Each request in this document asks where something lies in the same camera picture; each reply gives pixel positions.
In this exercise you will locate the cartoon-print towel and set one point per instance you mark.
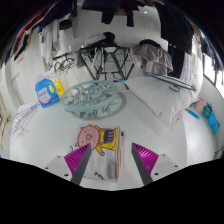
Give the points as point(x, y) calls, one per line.
point(100, 135)

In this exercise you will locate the black folding drying rack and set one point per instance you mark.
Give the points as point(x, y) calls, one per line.
point(106, 55)

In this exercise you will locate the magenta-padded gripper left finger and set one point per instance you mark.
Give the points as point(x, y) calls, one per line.
point(78, 158)

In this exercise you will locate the teal bag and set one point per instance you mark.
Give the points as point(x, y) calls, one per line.
point(211, 118)

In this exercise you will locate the blue detergent bottle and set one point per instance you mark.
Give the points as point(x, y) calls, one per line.
point(46, 95)

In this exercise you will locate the grey garment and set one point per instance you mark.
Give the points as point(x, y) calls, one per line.
point(151, 58)

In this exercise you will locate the white pillow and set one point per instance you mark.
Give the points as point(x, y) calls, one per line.
point(160, 98)

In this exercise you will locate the hanging white garment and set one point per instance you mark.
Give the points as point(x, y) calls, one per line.
point(50, 40)

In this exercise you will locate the long black hanging garment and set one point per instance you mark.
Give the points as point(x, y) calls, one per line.
point(176, 36)

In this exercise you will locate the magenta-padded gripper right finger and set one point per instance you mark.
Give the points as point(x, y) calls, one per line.
point(146, 158)

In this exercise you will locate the yellow refill pouch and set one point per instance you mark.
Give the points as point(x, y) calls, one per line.
point(60, 88)

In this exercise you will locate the teal clothes hanger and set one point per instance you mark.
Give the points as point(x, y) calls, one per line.
point(170, 81)

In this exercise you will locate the hanging black garments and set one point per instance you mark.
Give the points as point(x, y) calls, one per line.
point(113, 10)

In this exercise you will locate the round pale blue clip hanger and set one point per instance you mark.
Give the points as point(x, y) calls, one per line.
point(90, 95)

